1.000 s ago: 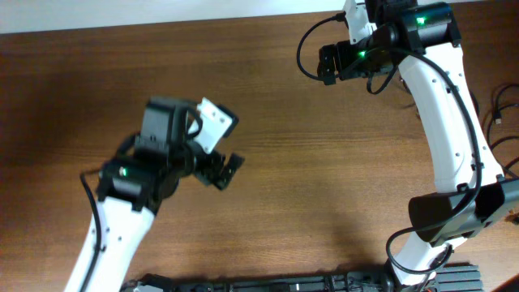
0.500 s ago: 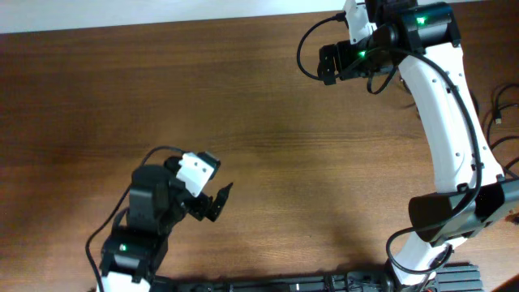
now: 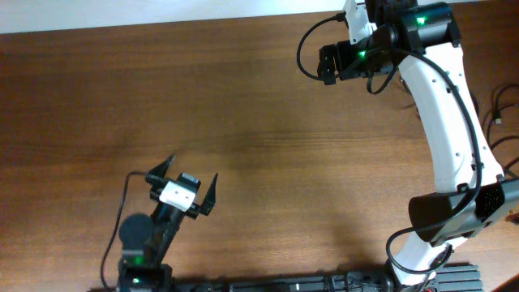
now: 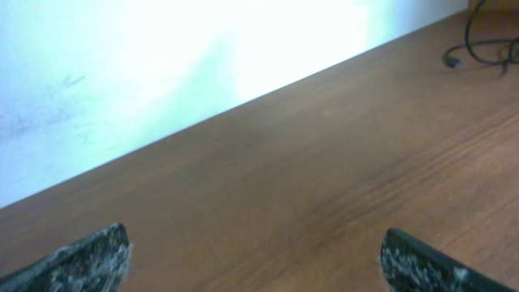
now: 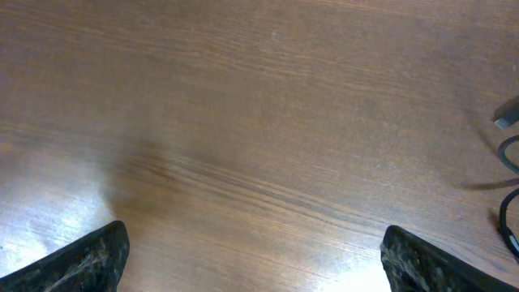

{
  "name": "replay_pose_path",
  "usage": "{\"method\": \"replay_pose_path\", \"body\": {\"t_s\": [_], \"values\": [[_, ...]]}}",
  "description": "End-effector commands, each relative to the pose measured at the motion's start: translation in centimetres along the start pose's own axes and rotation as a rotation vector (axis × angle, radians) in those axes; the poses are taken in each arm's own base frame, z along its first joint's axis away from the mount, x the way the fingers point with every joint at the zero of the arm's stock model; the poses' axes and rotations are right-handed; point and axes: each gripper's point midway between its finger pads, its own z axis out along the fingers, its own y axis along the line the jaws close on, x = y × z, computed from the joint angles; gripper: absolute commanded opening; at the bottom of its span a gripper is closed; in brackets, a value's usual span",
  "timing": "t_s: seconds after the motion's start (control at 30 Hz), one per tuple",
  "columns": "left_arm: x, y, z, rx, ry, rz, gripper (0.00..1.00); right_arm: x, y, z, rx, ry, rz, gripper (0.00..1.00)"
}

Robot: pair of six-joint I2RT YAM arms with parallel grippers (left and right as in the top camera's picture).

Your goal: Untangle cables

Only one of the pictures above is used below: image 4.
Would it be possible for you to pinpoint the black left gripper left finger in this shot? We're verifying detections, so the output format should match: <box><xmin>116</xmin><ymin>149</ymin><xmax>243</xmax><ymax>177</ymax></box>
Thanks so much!
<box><xmin>1</xmin><ymin>223</ymin><xmax>132</xmax><ymax>292</ymax></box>

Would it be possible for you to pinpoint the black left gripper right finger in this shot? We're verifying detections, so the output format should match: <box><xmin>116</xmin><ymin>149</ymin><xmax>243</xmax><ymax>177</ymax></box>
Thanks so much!
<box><xmin>380</xmin><ymin>228</ymin><xmax>513</xmax><ymax>292</ymax></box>

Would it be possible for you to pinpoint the black USB cable bundle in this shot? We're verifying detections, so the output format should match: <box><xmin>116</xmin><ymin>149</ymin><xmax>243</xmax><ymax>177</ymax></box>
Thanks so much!
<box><xmin>441</xmin><ymin>0</ymin><xmax>519</xmax><ymax>70</ymax></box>

